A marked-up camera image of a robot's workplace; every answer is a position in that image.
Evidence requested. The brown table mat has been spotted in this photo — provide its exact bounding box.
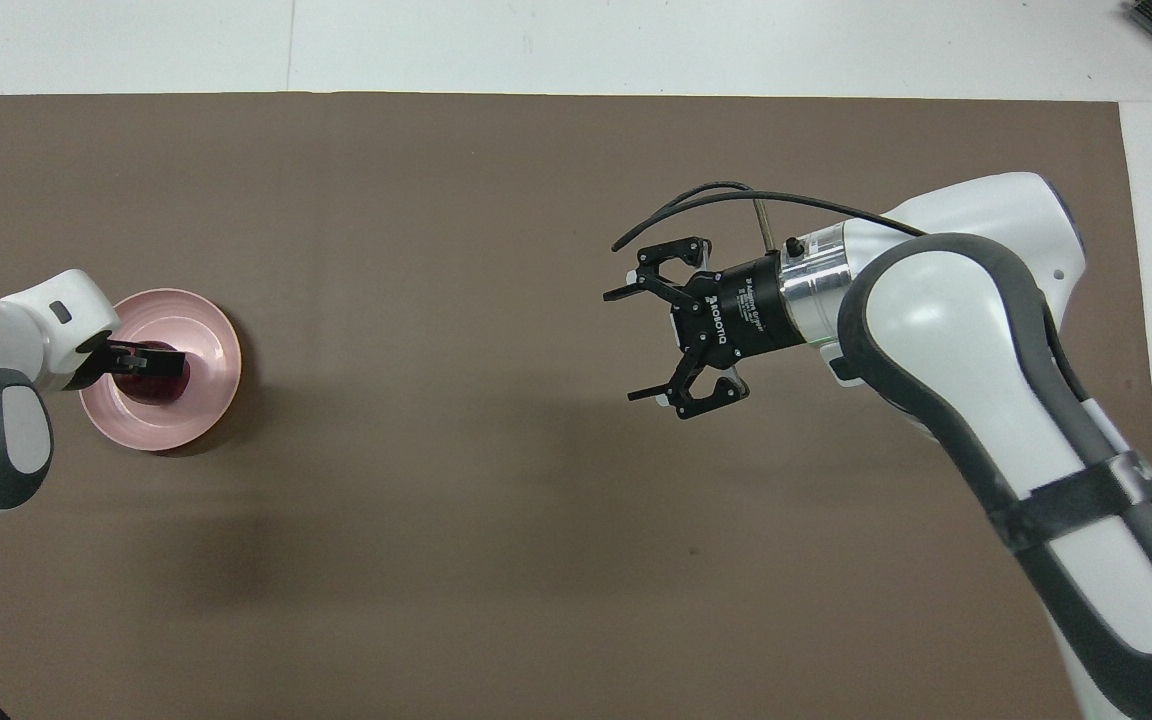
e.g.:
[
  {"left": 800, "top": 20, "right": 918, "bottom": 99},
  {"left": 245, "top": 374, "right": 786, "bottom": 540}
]
[{"left": 0, "top": 93, "right": 1152, "bottom": 720}]

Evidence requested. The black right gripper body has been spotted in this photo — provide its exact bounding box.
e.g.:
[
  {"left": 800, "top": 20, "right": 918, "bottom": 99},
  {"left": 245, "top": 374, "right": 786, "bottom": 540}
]
[{"left": 671, "top": 255, "right": 805, "bottom": 363}]

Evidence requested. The dark red apple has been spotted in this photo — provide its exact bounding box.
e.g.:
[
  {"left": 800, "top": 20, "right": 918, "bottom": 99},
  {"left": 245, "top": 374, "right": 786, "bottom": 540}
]
[{"left": 124, "top": 345, "right": 190, "bottom": 404}]

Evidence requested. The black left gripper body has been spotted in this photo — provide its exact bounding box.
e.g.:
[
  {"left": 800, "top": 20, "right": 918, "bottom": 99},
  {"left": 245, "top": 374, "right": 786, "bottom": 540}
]
[{"left": 69, "top": 334, "right": 125, "bottom": 394}]

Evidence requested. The pink plate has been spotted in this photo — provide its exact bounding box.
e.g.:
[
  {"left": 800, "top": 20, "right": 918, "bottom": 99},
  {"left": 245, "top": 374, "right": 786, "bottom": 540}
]
[{"left": 79, "top": 289, "right": 243, "bottom": 454}]

